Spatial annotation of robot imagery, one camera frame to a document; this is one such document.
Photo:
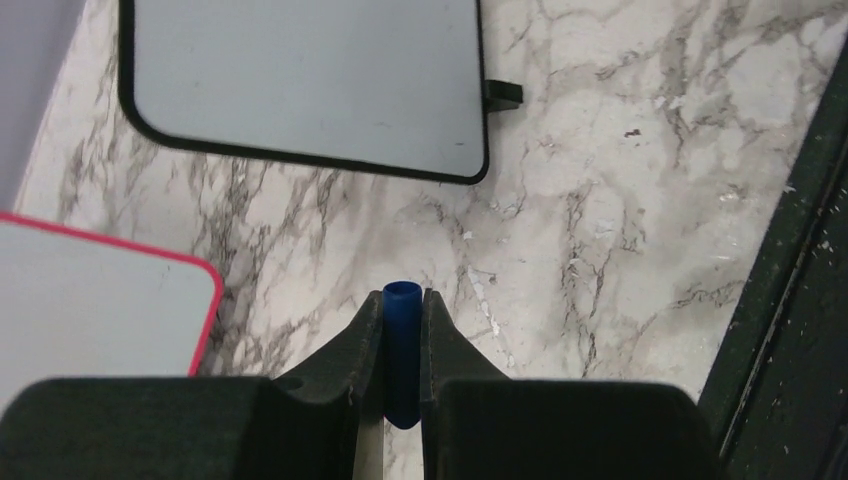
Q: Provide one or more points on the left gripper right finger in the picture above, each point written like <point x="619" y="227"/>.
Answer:
<point x="478" y="423"/>

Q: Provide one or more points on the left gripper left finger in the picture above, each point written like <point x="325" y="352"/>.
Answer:
<point x="320" y="420"/>

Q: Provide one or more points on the blue marker cap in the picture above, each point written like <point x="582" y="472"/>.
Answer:
<point x="402" y="314"/>

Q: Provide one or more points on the black framed whiteboard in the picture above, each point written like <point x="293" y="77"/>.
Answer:
<point x="387" y="87"/>

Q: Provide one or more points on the pink framed whiteboard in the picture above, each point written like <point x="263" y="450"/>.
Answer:
<point x="80" y="304"/>

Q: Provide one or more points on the black metal base rail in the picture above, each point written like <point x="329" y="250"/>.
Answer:
<point x="776" y="395"/>

